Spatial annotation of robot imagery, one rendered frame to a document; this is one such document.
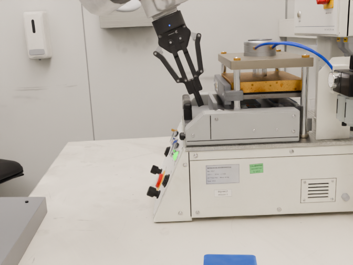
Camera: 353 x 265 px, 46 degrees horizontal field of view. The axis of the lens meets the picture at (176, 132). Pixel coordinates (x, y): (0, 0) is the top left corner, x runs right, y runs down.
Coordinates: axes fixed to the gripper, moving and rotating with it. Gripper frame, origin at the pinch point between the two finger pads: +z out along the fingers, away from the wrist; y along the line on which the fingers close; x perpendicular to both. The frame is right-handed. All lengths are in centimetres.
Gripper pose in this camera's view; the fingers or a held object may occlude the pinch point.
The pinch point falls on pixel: (196, 92)
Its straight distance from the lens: 105.9
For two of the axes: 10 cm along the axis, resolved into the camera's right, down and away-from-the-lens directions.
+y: -9.3, 3.7, 0.8
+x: 0.1, 2.4, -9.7
